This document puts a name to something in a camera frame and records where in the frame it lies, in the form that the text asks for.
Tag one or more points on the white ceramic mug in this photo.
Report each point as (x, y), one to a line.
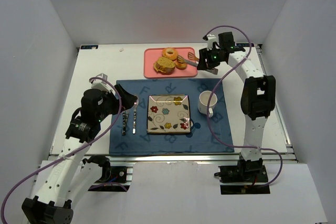
(207, 103)

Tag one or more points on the sandwich bread loaf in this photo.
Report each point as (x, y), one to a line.
(164, 65)

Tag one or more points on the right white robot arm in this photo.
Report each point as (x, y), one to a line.
(258, 95)

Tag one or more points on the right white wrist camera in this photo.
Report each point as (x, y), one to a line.
(211, 41)

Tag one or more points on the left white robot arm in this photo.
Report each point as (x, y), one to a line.
(74, 174)

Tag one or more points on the patterned handle fork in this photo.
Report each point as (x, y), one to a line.
(125, 116)

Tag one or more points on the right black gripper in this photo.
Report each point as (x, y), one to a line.
(206, 59)

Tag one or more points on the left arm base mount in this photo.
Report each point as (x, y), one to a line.
(113, 178)

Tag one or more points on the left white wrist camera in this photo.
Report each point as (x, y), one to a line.
(101, 82)

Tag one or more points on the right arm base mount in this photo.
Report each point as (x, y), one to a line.
(232, 182)

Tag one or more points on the pink serving tray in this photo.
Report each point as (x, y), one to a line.
(151, 55)

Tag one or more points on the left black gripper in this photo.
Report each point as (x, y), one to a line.
(117, 98)

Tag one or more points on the small round bread roll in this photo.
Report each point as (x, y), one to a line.
(180, 64)

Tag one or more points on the floral square plate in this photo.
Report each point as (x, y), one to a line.
(168, 114)

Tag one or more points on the ring bagel bread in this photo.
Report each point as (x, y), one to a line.
(170, 53)

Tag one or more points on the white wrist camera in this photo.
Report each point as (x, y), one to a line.
(101, 82)
(211, 41)

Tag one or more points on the metal serving tongs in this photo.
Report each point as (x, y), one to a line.
(192, 60)

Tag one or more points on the aluminium frame rail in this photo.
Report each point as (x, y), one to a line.
(196, 158)

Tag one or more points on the patterned handle spoon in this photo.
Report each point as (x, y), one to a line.
(135, 114)

